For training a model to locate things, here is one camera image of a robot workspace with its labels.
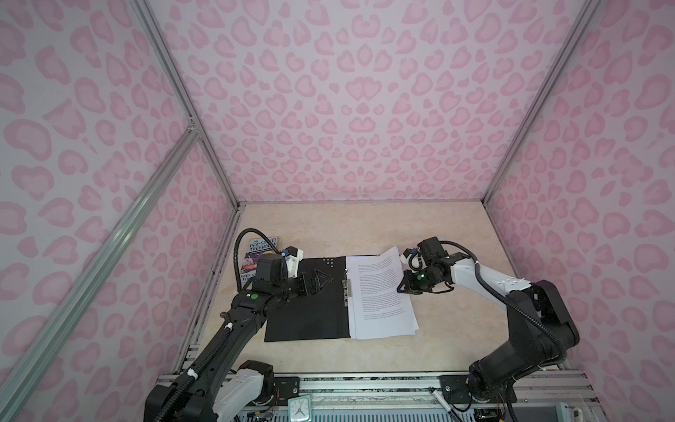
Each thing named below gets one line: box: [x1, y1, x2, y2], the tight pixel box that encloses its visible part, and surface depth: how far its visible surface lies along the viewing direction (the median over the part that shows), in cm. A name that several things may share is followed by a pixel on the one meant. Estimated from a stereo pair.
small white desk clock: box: [287, 394, 313, 422], surface depth 70 cm
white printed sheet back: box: [345, 245, 420, 341], surface depth 90 cm
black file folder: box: [263, 255, 351, 342], surface depth 86 cm
